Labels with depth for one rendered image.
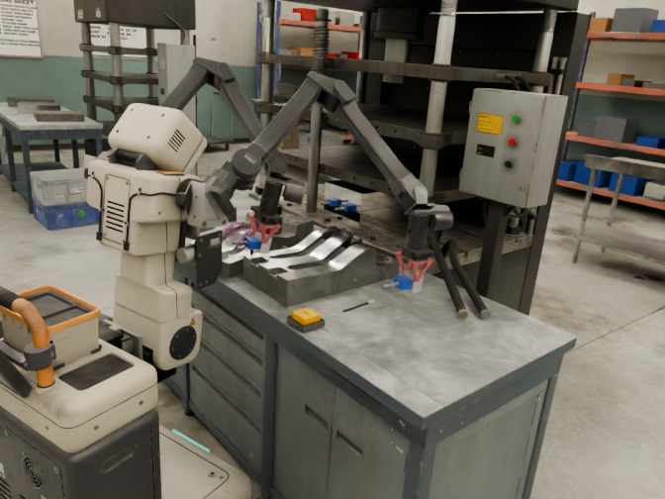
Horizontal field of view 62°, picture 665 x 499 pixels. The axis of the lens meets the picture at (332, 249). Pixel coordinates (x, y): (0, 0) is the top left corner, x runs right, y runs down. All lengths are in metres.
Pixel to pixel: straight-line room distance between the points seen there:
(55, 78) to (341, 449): 7.77
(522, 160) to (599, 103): 6.52
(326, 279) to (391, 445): 0.58
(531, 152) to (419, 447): 1.13
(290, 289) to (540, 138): 1.03
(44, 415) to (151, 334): 0.40
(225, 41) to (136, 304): 8.28
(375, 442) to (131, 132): 1.04
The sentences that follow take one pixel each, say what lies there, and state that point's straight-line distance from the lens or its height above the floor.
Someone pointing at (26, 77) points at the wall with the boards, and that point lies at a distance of 8.83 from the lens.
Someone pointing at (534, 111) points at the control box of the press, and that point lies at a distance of 2.10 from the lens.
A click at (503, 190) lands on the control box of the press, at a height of 1.12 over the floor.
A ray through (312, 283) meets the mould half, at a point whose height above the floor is 0.86.
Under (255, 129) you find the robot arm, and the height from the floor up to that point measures 1.31.
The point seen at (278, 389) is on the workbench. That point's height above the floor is 0.50.
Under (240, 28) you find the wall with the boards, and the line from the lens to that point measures 9.88.
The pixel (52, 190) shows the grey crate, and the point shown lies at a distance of 5.18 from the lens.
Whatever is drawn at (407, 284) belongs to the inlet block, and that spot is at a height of 0.93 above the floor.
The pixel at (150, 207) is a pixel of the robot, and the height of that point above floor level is 1.16.
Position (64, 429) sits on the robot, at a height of 0.76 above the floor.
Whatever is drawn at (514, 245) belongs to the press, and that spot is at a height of 0.76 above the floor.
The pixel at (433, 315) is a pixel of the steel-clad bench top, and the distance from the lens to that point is 1.79.
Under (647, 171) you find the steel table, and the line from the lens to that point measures 4.86.
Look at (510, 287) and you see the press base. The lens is 2.90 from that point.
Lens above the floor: 1.54
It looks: 19 degrees down
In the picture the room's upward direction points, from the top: 4 degrees clockwise
